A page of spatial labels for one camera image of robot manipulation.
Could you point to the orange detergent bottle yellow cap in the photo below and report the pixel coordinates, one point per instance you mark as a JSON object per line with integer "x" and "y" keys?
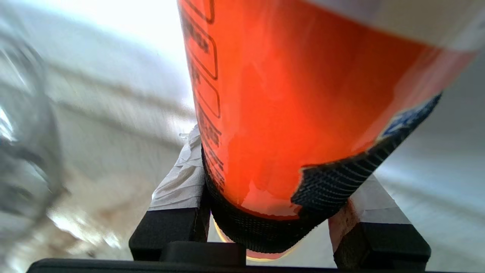
{"x": 295, "y": 94}

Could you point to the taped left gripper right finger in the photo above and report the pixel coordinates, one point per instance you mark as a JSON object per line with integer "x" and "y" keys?
{"x": 379, "y": 235}

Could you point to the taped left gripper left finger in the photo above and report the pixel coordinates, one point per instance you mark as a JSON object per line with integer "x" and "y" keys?
{"x": 178, "y": 185}

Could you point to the clear glass pot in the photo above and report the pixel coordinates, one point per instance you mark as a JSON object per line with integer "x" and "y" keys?
{"x": 26, "y": 151}

